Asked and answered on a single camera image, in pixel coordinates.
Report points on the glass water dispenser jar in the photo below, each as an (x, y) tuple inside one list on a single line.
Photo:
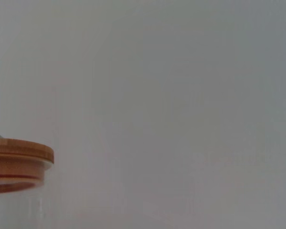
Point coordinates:
[(19, 210)]

